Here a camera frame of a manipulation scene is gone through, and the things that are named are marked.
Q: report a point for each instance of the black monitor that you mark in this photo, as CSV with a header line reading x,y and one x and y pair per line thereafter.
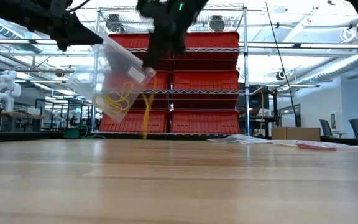
x,y
255,101

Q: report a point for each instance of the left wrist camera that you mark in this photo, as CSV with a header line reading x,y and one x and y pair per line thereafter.
x,y
58,4

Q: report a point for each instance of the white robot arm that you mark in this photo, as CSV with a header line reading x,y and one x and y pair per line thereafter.
x,y
6,90

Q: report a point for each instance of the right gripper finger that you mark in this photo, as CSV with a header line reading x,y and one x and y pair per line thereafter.
x,y
157,53

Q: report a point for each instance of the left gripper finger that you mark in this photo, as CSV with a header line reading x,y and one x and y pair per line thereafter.
x,y
79,35

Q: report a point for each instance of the wooden workbench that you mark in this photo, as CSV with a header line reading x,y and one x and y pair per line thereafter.
x,y
11,114

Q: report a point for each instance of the dark round spool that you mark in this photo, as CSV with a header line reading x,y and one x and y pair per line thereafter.
x,y
217,23
114,23

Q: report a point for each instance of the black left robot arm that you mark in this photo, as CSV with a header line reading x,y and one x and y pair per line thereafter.
x,y
26,12

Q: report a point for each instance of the small cardboard box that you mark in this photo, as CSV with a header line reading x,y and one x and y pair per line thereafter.
x,y
295,135

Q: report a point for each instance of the round ceiling fixture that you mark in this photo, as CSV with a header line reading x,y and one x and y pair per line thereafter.
x,y
280,74

